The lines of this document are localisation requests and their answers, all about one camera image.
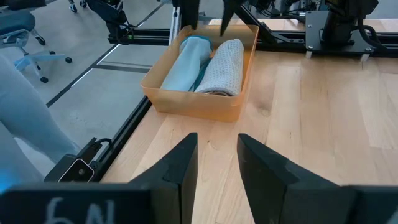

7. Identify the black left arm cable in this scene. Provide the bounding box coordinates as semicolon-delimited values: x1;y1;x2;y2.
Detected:
356;17;389;52

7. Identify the blue-grey office chair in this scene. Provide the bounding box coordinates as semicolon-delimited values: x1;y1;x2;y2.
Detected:
0;0;73;84

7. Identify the grey waffle microfiber towel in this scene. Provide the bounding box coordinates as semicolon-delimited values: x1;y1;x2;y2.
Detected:
193;38;246;98

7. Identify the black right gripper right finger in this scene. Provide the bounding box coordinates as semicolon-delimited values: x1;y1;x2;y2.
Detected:
236;133;398;224

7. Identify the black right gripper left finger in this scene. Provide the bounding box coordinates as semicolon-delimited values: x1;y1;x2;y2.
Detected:
0;132;199;224

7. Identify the orange plastic cup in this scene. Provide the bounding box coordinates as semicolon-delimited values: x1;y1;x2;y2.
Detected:
139;24;260;123

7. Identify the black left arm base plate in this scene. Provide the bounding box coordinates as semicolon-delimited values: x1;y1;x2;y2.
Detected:
303;10;376;57

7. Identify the teal microfiber towel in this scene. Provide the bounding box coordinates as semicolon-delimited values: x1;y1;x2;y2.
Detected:
159;34;214;93

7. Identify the black machine part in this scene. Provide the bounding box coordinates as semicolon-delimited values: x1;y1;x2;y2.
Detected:
86;0;136;45

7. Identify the black aluminium table frame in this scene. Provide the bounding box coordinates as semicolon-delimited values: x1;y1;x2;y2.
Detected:
93;0;398;183

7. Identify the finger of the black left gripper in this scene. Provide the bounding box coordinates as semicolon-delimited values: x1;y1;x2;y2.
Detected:
180;0;201;31
219;0;247;37

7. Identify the person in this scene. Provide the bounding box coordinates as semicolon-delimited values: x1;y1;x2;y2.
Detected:
0;53;81;194

